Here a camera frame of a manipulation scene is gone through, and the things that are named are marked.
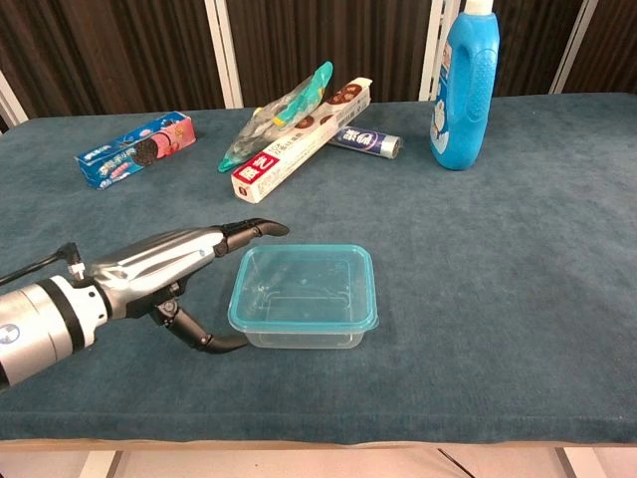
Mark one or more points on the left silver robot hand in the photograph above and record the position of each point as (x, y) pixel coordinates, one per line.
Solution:
(149, 269)

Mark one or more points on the clear teal plastic container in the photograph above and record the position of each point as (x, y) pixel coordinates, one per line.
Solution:
(303, 286)

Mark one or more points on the clear plastic food container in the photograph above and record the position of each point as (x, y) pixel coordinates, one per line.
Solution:
(298, 328)

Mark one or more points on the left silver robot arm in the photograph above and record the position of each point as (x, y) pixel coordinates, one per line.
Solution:
(35, 323)

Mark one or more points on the blue oreo cookie box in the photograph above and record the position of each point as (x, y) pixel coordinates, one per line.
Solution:
(134, 149)

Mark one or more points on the white cling wrap box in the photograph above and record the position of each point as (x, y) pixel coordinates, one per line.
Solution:
(298, 144)

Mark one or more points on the clear teal plastic bag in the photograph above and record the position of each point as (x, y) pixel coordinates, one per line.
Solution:
(278, 119)

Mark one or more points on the blue silver toothpaste tube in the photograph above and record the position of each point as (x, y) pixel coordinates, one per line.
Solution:
(368, 141)

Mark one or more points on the teal table cloth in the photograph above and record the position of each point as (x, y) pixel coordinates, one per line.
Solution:
(448, 274)

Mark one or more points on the blue detergent bottle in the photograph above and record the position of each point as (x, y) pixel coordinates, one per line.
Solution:
(465, 84)

